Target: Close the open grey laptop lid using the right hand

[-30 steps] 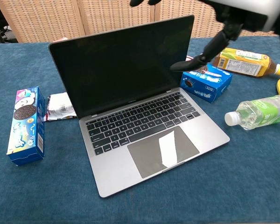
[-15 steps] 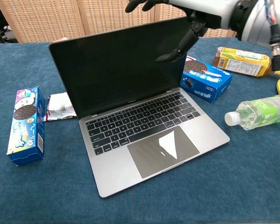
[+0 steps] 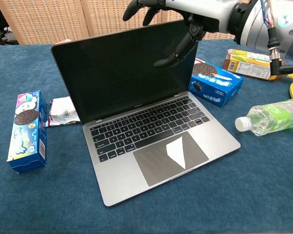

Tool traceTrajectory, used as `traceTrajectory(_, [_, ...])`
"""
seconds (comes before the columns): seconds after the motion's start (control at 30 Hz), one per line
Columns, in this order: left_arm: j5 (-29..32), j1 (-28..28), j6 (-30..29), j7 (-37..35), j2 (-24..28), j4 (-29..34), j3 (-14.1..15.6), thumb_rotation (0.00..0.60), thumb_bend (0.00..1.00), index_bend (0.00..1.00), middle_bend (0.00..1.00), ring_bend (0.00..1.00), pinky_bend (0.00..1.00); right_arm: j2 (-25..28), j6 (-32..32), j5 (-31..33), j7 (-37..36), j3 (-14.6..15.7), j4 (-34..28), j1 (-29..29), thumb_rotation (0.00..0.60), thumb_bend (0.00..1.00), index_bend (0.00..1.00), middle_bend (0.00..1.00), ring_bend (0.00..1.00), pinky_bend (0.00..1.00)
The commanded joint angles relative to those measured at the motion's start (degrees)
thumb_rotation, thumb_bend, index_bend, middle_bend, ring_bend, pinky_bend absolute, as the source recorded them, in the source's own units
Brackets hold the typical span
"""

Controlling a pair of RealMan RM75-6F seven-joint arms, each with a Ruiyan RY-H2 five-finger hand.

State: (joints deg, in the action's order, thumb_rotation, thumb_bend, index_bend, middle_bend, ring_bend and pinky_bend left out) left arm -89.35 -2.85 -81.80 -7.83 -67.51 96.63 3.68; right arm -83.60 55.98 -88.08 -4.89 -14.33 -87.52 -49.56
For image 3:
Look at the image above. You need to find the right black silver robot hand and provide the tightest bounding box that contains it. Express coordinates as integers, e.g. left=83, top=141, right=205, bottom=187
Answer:
left=123, top=0, right=237, bottom=68

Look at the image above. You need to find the grey laptop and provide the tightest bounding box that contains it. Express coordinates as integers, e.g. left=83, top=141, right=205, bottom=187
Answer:
left=50, top=19, right=241, bottom=207

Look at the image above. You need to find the brown tea bottle yellow label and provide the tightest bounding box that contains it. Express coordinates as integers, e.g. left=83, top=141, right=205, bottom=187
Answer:
left=222, top=48, right=293, bottom=81

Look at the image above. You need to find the wide pink blue Oreo box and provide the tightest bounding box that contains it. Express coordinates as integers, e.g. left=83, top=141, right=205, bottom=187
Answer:
left=188, top=58, right=244, bottom=108

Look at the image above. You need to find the clear water bottle green label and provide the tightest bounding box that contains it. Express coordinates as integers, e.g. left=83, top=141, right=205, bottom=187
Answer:
left=235, top=98, right=293, bottom=137

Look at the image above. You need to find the wicker folding screen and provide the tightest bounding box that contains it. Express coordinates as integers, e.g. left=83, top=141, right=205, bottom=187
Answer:
left=0, top=0, right=237, bottom=46

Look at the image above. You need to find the white snack packet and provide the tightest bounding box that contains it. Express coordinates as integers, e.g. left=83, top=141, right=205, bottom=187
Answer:
left=46, top=96, right=81, bottom=127

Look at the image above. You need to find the blue cartoon Oreo box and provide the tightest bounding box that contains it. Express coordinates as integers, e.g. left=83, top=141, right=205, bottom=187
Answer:
left=6, top=90, right=48, bottom=174

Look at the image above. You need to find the blue carpet table mat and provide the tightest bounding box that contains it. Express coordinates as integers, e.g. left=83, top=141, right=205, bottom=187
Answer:
left=0, top=40, right=293, bottom=234

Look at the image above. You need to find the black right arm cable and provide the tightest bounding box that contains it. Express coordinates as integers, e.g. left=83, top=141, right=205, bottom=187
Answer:
left=258, top=0, right=293, bottom=76

